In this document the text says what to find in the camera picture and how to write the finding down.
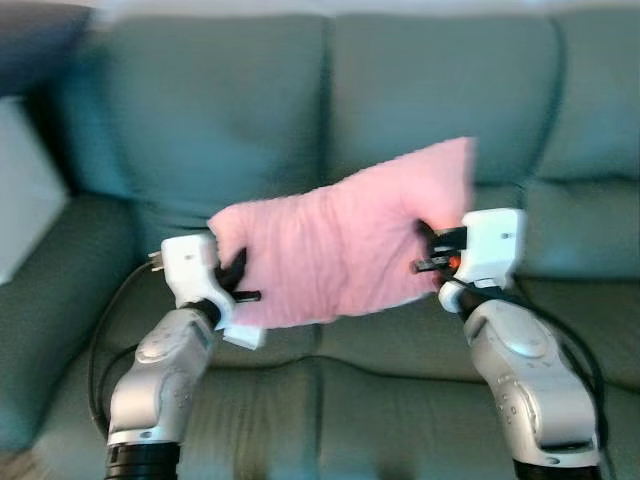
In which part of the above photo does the pink pillow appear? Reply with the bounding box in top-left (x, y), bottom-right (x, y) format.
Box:
top-left (208, 136), bottom-right (477, 329)

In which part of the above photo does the green sofa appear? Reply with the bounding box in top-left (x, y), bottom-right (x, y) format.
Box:
top-left (0, 10), bottom-right (640, 480)

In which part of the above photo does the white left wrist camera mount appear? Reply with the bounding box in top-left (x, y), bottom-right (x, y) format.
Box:
top-left (159, 232), bottom-right (268, 351)

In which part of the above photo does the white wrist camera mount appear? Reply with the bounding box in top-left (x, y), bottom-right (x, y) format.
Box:
top-left (159, 232), bottom-right (268, 351)
top-left (438, 207), bottom-right (529, 313)

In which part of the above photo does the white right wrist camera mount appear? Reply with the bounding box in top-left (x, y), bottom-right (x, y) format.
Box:
top-left (438, 207), bottom-right (529, 313)

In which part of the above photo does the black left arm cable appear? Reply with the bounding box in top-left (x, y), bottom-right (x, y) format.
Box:
top-left (87, 258), bottom-right (167, 441)

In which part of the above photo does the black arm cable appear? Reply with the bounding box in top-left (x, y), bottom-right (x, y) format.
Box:
top-left (498, 288), bottom-right (612, 471)
top-left (87, 258), bottom-right (167, 441)

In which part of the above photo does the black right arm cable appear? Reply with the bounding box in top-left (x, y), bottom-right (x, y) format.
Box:
top-left (498, 288), bottom-right (612, 471)

